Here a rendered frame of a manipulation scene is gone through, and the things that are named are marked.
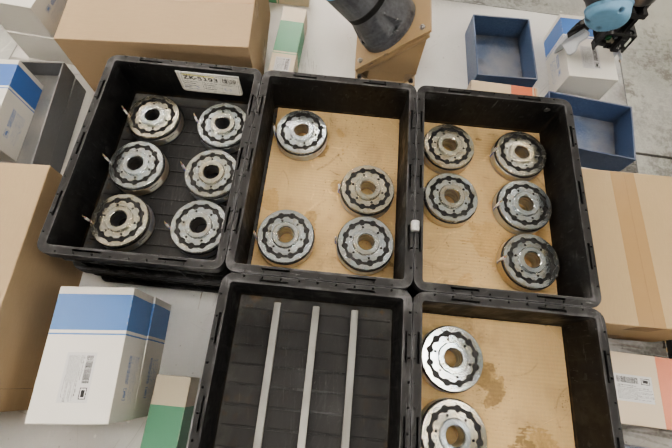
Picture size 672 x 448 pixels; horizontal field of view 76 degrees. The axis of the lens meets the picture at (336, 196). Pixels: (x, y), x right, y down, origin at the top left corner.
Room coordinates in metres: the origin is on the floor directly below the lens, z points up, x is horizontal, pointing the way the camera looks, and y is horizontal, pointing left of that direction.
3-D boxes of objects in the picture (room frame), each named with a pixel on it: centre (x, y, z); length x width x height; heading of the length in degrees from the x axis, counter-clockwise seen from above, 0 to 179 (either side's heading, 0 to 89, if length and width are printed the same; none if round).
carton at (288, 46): (0.78, 0.16, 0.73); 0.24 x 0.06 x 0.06; 177
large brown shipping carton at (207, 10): (0.76, 0.42, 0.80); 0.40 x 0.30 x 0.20; 94
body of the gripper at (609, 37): (0.80, -0.59, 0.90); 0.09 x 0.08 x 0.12; 0
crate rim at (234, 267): (0.35, 0.01, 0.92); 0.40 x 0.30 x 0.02; 0
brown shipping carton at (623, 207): (0.29, -0.56, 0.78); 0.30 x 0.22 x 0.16; 0
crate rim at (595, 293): (0.35, -0.29, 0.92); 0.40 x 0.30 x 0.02; 0
